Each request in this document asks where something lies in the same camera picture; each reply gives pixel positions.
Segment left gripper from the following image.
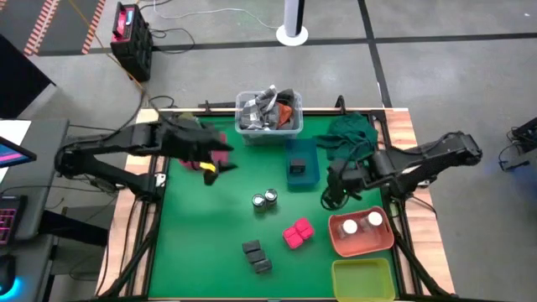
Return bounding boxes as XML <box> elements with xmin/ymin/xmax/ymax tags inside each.
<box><xmin>156</xmin><ymin>116</ymin><xmax>239</xmax><ymax>173</ymax></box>

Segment spice jar white lid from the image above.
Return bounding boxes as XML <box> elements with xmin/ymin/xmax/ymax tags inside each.
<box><xmin>361</xmin><ymin>211</ymin><xmax>384</xmax><ymax>234</ymax></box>
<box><xmin>338</xmin><ymin>218</ymin><xmax>360</xmax><ymax>241</ymax></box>

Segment dark grey blocks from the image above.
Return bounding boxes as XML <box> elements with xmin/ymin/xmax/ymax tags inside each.
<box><xmin>246</xmin><ymin>249</ymin><xmax>268</xmax><ymax>264</ymax></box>

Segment pink plastic bin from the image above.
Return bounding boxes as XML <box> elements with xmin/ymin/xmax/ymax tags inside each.
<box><xmin>179</xmin><ymin>132</ymin><xmax>231</xmax><ymax>172</ymax></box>

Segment dark green cloth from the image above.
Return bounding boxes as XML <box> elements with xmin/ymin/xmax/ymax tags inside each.
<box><xmin>312</xmin><ymin>112</ymin><xmax>379</xmax><ymax>163</ymax></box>

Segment clear plastic storage bin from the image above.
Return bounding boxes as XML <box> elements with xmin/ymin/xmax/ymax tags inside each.
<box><xmin>233</xmin><ymin>90</ymin><xmax>305</xmax><ymax>147</ymax></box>

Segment blue plastic bin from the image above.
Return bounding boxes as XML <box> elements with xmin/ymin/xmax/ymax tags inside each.
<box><xmin>284</xmin><ymin>138</ymin><xmax>320</xmax><ymax>190</ymax></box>

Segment black clamp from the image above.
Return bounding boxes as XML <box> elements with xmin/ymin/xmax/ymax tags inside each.
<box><xmin>197</xmin><ymin>99</ymin><xmax>237</xmax><ymax>113</ymax></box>
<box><xmin>333</xmin><ymin>94</ymin><xmax>349</xmax><ymax>115</ymax></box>

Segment grey white cloth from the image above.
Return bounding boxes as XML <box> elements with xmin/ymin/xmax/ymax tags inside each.
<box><xmin>239</xmin><ymin>85</ymin><xmax>281</xmax><ymax>131</ymax></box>

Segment orange plastic bin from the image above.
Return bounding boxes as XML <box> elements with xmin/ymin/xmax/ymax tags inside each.
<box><xmin>327</xmin><ymin>205</ymin><xmax>396</xmax><ymax>258</ymax></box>

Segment orange cloth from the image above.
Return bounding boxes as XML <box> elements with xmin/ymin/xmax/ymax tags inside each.
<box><xmin>276</xmin><ymin>102</ymin><xmax>294</xmax><ymax>129</ymax></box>

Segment green table mat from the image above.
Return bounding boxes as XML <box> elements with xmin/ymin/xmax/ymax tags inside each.
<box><xmin>149</xmin><ymin>115</ymin><xmax>399</xmax><ymax>299</ymax></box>

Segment black cloth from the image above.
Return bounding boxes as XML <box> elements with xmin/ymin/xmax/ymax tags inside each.
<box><xmin>276</xmin><ymin>88</ymin><xmax>297</xmax><ymax>108</ymax></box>

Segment yellow-green plastic bin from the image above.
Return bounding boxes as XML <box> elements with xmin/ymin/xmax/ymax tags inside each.
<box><xmin>331</xmin><ymin>258</ymin><xmax>397</xmax><ymax>302</ymax></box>

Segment white black tower stand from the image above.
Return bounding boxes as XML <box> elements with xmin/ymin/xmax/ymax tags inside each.
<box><xmin>275</xmin><ymin>0</ymin><xmax>310</xmax><ymax>48</ymax></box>

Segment black red equipment case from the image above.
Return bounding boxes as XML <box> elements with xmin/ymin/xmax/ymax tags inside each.
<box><xmin>109</xmin><ymin>2</ymin><xmax>154</xmax><ymax>83</ymax></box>

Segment grey desk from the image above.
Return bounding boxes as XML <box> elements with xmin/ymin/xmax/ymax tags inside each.
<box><xmin>0</xmin><ymin>118</ymin><xmax>71</xmax><ymax>302</ymax></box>

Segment computer monitor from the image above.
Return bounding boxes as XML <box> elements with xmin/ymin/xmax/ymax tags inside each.
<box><xmin>0</xmin><ymin>136</ymin><xmax>38</xmax><ymax>169</ymax></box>

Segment white paper sheet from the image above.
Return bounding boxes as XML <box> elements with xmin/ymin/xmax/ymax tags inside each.
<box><xmin>0</xmin><ymin>119</ymin><xmax>33</xmax><ymax>182</ymax></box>

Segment black board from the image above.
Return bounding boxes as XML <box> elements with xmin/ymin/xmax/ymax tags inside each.
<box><xmin>0</xmin><ymin>33</ymin><xmax>57</xmax><ymax>121</ymax></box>

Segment backlit keyboard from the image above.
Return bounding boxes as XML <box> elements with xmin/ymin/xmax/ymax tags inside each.
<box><xmin>0</xmin><ymin>194</ymin><xmax>29</xmax><ymax>247</ymax></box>

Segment black computer mouse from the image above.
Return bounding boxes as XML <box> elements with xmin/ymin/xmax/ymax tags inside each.
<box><xmin>0</xmin><ymin>253</ymin><xmax>18</xmax><ymax>301</ymax></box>

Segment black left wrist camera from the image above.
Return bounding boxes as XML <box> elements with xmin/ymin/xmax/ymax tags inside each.
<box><xmin>203</xmin><ymin>169</ymin><xmax>222</xmax><ymax>187</ymax></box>

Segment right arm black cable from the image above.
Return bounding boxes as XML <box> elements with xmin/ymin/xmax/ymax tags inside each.
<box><xmin>320</xmin><ymin>187</ymin><xmax>350</xmax><ymax>211</ymax></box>

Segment black floor cable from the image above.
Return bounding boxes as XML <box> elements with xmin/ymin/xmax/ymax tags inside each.
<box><xmin>146</xmin><ymin>94</ymin><xmax>177</xmax><ymax>111</ymax></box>
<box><xmin>149</xmin><ymin>27</ymin><xmax>196</xmax><ymax>55</ymax></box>

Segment yellow floor cable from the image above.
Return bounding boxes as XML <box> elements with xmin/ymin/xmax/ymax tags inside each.
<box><xmin>66</xmin><ymin>0</ymin><xmax>150</xmax><ymax>108</ymax></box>

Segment white floor cable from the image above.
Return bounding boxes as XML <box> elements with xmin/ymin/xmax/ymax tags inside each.
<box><xmin>151</xmin><ymin>0</ymin><xmax>281</xmax><ymax>31</ymax></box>

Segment black equipment with cables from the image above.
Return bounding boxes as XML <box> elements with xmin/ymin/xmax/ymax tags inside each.
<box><xmin>498</xmin><ymin>116</ymin><xmax>537</xmax><ymax>173</ymax></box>

